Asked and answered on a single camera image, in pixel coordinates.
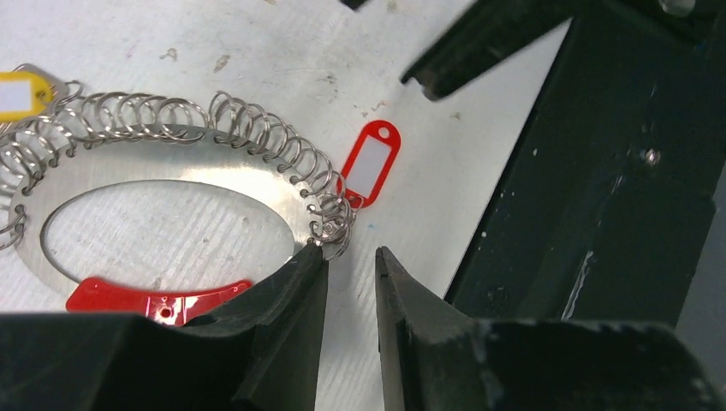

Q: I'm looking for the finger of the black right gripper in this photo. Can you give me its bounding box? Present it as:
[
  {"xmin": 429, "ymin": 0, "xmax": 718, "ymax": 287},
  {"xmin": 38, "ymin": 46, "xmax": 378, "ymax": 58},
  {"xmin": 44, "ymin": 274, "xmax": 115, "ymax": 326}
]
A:
[{"xmin": 400, "ymin": 1, "xmax": 597, "ymax": 101}]

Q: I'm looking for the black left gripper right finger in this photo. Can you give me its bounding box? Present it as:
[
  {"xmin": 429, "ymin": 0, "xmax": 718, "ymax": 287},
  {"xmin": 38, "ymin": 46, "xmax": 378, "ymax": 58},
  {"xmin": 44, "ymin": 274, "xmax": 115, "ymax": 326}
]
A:
[{"xmin": 375, "ymin": 247, "xmax": 710, "ymax": 410}]

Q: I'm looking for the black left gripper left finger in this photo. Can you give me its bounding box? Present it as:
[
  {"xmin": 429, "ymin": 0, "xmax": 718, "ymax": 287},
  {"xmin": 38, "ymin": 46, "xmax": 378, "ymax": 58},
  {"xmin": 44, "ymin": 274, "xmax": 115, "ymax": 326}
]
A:
[{"xmin": 1, "ymin": 244, "xmax": 329, "ymax": 410}]

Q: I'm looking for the red key tag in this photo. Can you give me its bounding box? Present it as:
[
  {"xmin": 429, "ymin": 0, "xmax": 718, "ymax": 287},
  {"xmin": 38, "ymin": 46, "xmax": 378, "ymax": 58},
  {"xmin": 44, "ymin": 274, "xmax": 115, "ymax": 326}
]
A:
[{"xmin": 337, "ymin": 119, "xmax": 402, "ymax": 209}]

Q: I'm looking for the steel key organizer ring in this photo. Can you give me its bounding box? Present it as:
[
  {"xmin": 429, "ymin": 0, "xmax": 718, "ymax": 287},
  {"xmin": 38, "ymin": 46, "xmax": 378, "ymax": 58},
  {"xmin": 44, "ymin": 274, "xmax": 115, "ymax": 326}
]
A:
[{"xmin": 0, "ymin": 79, "xmax": 357, "ymax": 329}]

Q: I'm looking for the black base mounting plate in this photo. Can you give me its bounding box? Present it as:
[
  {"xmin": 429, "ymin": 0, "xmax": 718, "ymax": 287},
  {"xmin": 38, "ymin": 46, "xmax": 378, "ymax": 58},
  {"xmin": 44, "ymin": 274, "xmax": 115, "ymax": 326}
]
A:
[{"xmin": 445, "ymin": 1, "xmax": 725, "ymax": 325}]

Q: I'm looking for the yellow key tag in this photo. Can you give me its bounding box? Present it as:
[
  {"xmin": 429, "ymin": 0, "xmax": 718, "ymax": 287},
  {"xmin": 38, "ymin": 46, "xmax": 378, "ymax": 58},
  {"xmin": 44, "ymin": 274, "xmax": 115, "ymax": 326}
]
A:
[{"xmin": 1, "ymin": 63, "xmax": 69, "ymax": 123}]

